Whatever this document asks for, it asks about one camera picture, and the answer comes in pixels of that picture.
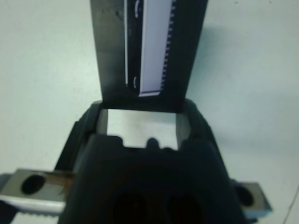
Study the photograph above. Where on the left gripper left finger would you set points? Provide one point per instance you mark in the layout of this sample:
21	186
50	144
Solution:
79	140

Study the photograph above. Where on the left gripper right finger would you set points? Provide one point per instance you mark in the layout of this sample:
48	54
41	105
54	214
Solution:
199	126

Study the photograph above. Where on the black box lid with window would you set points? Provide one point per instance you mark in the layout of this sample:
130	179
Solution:
109	58

